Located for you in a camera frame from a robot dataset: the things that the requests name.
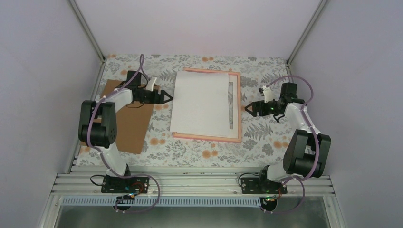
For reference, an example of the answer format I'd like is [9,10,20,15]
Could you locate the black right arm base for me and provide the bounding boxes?
[239,177,288,194]

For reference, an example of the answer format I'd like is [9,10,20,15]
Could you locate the white mat board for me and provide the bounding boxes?
[185,71,239,140]

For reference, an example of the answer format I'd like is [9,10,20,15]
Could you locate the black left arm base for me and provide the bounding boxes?
[101,176,150,194]

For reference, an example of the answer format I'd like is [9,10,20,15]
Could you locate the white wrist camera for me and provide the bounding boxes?
[146,77,157,91]
[259,85,275,103]

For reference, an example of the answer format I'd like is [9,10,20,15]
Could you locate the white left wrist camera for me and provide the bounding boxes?
[146,77,157,91]

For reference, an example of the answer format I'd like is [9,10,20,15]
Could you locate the brown cardboard backing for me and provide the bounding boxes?
[104,80,154,154]

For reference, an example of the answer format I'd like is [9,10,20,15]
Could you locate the pink wooden picture frame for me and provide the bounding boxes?
[172,68,242,144]

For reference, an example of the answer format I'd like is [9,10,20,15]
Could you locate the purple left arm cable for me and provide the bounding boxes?
[85,54,161,215]

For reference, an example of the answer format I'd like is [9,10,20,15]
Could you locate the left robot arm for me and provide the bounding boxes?
[78,70,173,192]

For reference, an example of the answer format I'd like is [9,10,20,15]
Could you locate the aluminium rail platform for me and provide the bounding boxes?
[39,165,345,228]

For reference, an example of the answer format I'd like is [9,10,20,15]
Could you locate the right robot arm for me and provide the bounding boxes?
[245,83,331,193]

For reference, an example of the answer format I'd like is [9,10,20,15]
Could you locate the grey slotted cable duct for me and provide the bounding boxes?
[61,196,271,208]

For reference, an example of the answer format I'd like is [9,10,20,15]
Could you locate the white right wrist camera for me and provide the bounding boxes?
[259,85,275,103]

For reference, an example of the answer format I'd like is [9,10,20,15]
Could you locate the sunset landscape photo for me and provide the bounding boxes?
[170,71,230,136]

